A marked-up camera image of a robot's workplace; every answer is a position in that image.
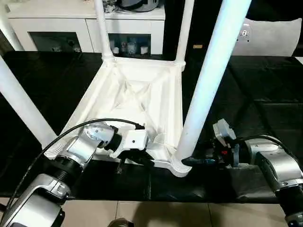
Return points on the white plastic table top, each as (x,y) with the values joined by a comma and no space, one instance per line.
(142,75)

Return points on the white plastic table leg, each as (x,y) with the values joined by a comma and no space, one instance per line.
(23,99)
(213,59)
(103,28)
(184,28)

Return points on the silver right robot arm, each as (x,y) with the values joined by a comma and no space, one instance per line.
(272,160)

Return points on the black table mat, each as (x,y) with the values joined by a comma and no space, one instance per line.
(260,82)

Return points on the white pillow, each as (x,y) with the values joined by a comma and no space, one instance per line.
(272,40)

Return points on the black cabinet with gold label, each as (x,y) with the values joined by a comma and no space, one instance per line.
(203,23)

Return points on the white glass-door cabinet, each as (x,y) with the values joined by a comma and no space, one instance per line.
(59,26)

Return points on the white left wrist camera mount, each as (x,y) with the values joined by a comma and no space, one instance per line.
(135,140)

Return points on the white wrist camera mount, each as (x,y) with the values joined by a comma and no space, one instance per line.
(135,140)
(222,128)

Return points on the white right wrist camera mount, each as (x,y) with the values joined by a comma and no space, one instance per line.
(222,128)

